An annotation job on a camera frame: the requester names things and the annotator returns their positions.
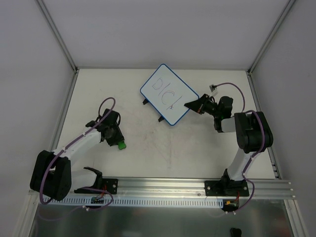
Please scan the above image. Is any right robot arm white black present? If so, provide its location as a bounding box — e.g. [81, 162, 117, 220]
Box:
[184, 94, 274, 197]

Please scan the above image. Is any aluminium frame post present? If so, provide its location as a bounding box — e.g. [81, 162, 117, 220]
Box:
[247, 0, 296, 75]
[35, 0, 78, 73]

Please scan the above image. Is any blue framed whiteboard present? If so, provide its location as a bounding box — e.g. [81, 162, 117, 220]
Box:
[140, 64, 199, 126]

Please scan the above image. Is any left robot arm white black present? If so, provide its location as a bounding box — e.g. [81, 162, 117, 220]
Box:
[30, 109, 126, 201]

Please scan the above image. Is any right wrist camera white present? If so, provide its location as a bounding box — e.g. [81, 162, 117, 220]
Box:
[209, 84, 218, 97]

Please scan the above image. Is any green bone-shaped eraser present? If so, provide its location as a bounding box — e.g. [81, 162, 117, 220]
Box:
[118, 141, 126, 150]

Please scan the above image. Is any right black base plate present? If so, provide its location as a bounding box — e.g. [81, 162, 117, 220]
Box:
[204, 180, 249, 197]

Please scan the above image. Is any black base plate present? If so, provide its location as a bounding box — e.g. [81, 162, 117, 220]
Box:
[204, 180, 249, 197]
[101, 178, 119, 195]

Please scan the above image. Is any right aluminium frame post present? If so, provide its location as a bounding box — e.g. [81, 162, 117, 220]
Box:
[247, 0, 296, 75]

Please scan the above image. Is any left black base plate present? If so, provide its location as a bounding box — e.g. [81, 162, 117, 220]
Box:
[101, 178, 119, 195]

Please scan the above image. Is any left aluminium frame post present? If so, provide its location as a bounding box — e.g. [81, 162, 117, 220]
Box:
[35, 0, 78, 73]

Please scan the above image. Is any aluminium mounting rail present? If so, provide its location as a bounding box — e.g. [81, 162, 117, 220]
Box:
[28, 174, 296, 198]

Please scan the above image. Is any black object bottom edge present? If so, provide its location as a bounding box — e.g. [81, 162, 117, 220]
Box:
[230, 228, 242, 237]

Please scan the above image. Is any white slotted cable duct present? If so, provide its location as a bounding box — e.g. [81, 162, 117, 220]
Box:
[50, 195, 224, 209]

